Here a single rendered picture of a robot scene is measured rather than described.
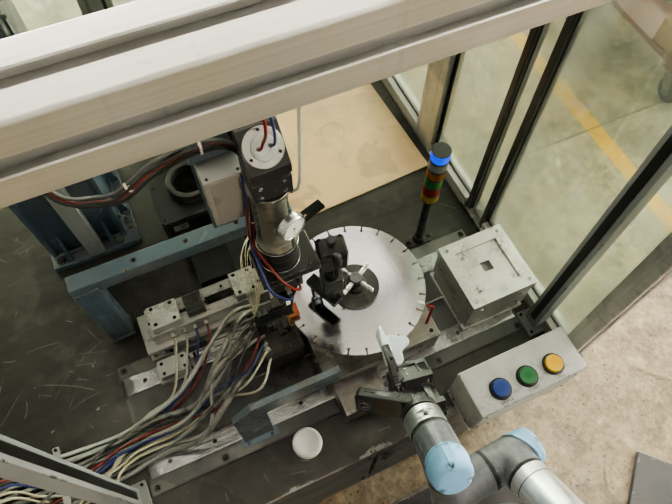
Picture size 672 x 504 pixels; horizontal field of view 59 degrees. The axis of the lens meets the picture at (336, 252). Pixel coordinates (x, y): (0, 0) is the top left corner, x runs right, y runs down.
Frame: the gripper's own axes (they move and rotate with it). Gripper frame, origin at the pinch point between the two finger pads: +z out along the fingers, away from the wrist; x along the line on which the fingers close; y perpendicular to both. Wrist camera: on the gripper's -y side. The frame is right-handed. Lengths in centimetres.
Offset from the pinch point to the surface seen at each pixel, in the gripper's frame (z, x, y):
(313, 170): 69, 18, 3
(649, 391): 45, -89, 110
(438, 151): 20.3, 34.2, 24.0
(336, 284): 3.3, 17.8, -6.0
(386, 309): 11.2, 2.9, 5.6
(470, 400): -4.2, -16.1, 18.4
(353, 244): 26.4, 13.1, 3.2
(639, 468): 24, -100, 92
